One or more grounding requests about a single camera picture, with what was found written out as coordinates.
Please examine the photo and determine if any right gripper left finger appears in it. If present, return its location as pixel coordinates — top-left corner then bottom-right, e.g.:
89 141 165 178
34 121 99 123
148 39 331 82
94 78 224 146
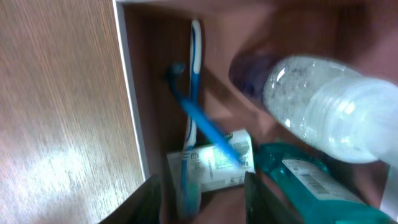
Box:
100 175 162 224

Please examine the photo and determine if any teal mouthwash bottle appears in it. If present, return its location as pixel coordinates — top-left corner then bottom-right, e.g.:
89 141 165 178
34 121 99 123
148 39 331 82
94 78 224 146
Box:
255 142 395 224

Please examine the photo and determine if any clear hand soap pump bottle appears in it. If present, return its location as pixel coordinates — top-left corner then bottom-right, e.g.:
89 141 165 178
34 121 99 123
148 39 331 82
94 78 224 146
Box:
229 55 397 166

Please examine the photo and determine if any blue white toothbrush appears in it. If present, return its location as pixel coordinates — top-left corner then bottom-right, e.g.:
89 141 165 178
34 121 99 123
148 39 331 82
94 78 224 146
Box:
177 19 202 218

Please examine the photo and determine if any white open cardboard box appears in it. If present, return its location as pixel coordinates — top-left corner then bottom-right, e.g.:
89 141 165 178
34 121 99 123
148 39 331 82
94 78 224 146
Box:
114 1 397 223

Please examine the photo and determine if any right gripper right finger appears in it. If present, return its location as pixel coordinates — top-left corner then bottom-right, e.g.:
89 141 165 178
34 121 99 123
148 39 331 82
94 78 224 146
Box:
244 172 304 224

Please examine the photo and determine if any green white soap bar box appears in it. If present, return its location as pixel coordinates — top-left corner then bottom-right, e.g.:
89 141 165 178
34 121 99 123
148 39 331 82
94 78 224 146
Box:
166 129 256 194

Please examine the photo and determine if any blue disposable razor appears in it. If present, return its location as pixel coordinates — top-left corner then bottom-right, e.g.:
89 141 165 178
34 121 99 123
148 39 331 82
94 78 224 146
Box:
165 63 243 167

